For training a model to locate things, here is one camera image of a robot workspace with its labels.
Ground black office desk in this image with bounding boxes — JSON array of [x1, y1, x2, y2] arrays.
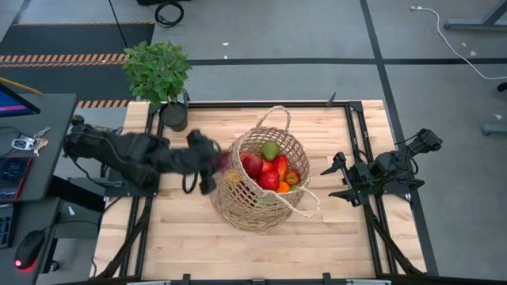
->
[[0, 93, 79, 285]]

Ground white power cable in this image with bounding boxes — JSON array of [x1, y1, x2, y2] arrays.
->
[[410, 4, 507, 81]]

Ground grey metal stand foot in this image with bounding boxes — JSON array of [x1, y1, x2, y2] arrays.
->
[[442, 0, 507, 32], [482, 122, 507, 136]]

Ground red pomegranate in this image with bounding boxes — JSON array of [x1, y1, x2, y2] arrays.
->
[[242, 154, 264, 180]]

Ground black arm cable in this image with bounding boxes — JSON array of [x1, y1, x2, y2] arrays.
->
[[181, 170, 200, 195], [394, 133, 420, 146]]

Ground red orange mango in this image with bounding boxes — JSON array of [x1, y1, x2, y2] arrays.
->
[[272, 154, 290, 178]]

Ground tablet in red case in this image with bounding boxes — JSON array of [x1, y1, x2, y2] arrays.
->
[[0, 155, 33, 202]]

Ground black computer mouse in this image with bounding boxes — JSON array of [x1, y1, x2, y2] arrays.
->
[[13, 230, 46, 272]]

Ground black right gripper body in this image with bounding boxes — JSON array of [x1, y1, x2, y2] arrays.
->
[[345, 160, 377, 197]]

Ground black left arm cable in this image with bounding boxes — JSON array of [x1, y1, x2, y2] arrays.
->
[[181, 170, 200, 195]]

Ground green potted plant black pot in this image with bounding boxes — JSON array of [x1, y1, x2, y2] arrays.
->
[[121, 40, 193, 133]]

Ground bunch of keys with fob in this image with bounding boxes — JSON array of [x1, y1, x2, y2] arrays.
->
[[10, 126, 51, 158]]

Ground yellow cable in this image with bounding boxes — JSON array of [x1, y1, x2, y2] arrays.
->
[[0, 76, 43, 96]]

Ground black aluminium rig frame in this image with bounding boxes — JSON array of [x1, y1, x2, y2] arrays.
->
[[90, 93, 440, 285]]

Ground woven straw basket with handles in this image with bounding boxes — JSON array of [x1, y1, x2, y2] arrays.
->
[[208, 104, 322, 233]]

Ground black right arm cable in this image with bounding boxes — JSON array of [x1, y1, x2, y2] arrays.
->
[[394, 133, 420, 146]]

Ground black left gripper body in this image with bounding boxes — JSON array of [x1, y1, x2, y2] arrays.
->
[[180, 134, 223, 179]]

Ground round bright red fruit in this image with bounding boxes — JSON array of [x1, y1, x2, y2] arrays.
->
[[257, 171, 280, 192]]

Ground black keyboard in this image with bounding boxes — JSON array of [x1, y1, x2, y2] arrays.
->
[[0, 205, 15, 250]]

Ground purple grape bunch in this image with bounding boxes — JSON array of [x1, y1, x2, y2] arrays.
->
[[215, 151, 231, 172]]

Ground black hazard-striped floor mat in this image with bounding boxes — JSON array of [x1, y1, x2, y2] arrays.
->
[[0, 21, 156, 110]]

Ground coiled black cable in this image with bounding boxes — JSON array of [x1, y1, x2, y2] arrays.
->
[[153, 1, 185, 29]]

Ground green pear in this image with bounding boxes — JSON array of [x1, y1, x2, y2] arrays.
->
[[259, 139, 281, 162]]

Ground dark computer monitor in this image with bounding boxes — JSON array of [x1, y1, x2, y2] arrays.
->
[[0, 82, 41, 119]]

